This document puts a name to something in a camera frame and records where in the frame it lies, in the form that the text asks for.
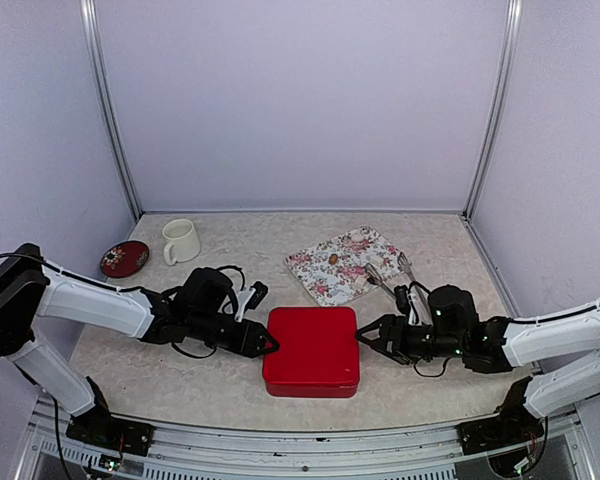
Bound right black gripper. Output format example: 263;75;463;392
355;313;466;364

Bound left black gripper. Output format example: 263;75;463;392
188;310;280;358

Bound red tin lid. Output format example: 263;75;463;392
262;307;360;398

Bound steel serving tongs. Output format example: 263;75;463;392
364;251;428;316

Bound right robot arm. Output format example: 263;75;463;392
355;285;600;444

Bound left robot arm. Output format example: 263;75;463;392
0;243;280;445

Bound floral tray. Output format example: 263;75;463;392
285;226;400;307

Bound cream ribbed mug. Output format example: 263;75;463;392
162;219;201;266

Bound dark red patterned coaster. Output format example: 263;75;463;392
100;240;150;278

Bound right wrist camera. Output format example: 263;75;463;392
393;285;420;325

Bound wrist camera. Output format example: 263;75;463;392
234;281;269;322
393;285;420;325

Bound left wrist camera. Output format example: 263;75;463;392
234;281;269;322

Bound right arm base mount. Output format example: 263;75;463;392
457;417;545;455

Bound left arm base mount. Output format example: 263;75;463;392
66;418;154;457

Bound front aluminium rail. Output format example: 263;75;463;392
10;398;599;479

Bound right aluminium frame post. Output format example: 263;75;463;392
463;0;524;223

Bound aluminium frame post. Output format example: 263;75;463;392
79;0;144;223
463;0;524;223

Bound left aluminium frame post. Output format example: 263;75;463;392
79;0;144;223

